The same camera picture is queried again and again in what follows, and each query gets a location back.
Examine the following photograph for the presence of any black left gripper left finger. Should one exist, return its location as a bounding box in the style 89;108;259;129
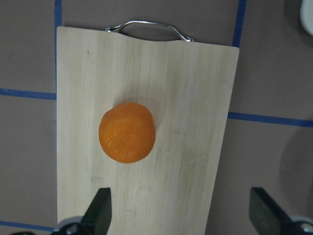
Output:
81;188;112;235

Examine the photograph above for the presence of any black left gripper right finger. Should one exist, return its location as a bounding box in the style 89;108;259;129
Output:
248;187;292;235

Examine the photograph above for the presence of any orange mandarin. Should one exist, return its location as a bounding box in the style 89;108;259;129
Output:
98;102;156;164

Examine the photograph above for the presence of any cream bear tray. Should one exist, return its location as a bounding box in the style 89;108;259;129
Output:
300;0;313;36

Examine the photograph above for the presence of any bamboo cutting board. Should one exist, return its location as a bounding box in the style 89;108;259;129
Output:
57;27;239;235

